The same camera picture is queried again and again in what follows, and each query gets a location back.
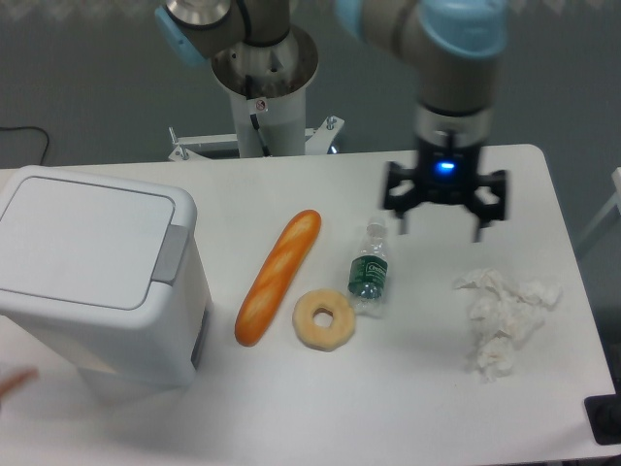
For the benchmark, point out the blurred human hand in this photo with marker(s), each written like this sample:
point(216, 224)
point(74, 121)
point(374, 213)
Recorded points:
point(17, 380)

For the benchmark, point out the white trash can lid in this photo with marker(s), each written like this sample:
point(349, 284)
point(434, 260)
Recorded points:
point(80, 243)

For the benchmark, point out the beige toy donut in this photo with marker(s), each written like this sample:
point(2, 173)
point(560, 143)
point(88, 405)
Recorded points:
point(323, 319)

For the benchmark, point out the black clamp at table edge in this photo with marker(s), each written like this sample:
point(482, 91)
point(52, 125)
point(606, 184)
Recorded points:
point(603, 413)

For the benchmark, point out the crushed green-label plastic bottle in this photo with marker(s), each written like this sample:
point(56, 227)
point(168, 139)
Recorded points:
point(368, 271)

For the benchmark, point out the white trash can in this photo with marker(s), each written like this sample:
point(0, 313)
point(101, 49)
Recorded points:
point(158, 342)

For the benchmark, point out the white frame at right edge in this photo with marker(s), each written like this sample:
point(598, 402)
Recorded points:
point(602, 221)

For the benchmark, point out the orange toy baguette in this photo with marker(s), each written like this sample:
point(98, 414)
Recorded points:
point(275, 276)

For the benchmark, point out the crumpled white tissue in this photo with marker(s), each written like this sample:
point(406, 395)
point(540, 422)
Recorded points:
point(503, 317)

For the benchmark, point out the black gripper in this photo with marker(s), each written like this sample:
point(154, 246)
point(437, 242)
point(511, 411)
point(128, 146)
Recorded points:
point(446, 171)

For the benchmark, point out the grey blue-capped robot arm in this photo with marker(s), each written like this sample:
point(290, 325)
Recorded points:
point(454, 45)

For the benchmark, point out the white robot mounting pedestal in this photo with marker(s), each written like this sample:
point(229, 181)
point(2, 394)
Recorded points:
point(267, 91)

